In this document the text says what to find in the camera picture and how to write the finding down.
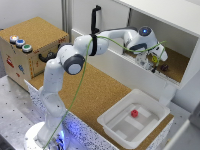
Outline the purple block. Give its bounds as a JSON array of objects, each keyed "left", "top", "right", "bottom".
[{"left": 160, "top": 64, "right": 169, "bottom": 72}]

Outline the white plastic box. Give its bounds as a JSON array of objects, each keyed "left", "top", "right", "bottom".
[{"left": 96, "top": 88, "right": 172, "bottom": 150}]

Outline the blue button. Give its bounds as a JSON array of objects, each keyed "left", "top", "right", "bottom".
[{"left": 15, "top": 38, "right": 26, "bottom": 49}]

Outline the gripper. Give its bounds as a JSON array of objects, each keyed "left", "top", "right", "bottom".
[{"left": 135, "top": 50, "right": 153, "bottom": 71}]

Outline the red button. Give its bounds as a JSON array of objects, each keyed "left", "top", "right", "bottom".
[{"left": 9, "top": 35, "right": 20, "bottom": 45}]

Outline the white cabinet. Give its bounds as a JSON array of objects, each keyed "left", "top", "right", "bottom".
[{"left": 70, "top": 0, "right": 200, "bottom": 105}]

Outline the black drawer handle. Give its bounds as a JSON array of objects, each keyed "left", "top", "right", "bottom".
[{"left": 37, "top": 50, "right": 60, "bottom": 64}]

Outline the white sliding door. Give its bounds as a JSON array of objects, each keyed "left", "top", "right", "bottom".
[{"left": 71, "top": 0, "right": 132, "bottom": 54}]

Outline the wooden drawer box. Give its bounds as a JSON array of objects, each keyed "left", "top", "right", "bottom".
[{"left": 0, "top": 16, "right": 71, "bottom": 91}]

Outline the green button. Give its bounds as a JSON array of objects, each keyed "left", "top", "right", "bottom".
[{"left": 21, "top": 43, "right": 33, "bottom": 54}]

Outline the pink block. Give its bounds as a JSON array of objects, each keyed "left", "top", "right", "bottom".
[{"left": 130, "top": 109, "right": 139, "bottom": 118}]

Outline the black door handle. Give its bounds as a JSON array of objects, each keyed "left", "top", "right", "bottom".
[{"left": 90, "top": 4, "right": 103, "bottom": 36}]

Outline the yellow block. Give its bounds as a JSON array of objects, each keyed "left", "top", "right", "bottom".
[{"left": 151, "top": 55, "right": 159, "bottom": 64}]

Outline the green cable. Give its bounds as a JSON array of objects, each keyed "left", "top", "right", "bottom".
[{"left": 42, "top": 34, "right": 167, "bottom": 150}]

